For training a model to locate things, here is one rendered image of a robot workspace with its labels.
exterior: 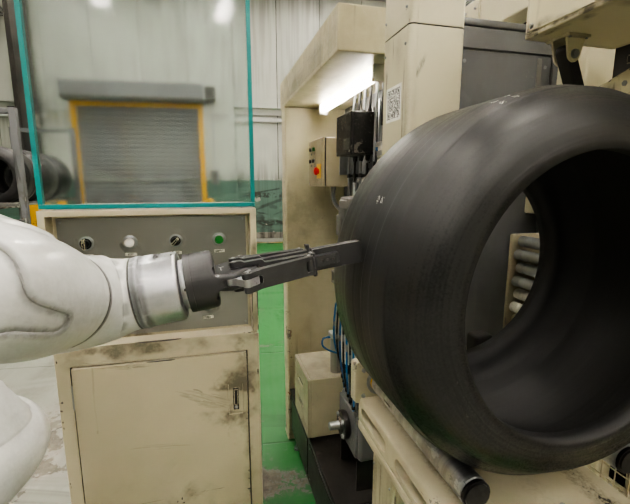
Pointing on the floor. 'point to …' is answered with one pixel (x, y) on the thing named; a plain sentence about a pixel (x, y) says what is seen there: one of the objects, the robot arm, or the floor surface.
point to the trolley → (7, 171)
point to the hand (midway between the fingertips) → (336, 254)
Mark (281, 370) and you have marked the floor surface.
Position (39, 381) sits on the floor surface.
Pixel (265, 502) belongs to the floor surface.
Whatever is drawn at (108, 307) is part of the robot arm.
